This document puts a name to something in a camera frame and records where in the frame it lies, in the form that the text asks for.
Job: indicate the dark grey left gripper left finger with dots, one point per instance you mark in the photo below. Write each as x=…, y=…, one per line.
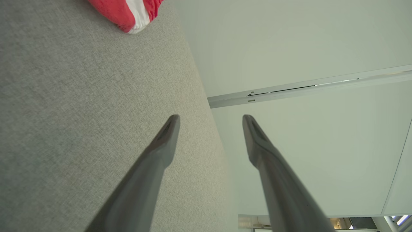
x=141, y=180

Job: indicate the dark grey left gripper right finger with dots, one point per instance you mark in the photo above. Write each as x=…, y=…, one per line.
x=283, y=193

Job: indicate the red shorts with white stripe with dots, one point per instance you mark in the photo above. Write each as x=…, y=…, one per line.
x=116, y=11

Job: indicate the grey fabric sofa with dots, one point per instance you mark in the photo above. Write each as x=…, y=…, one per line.
x=64, y=129

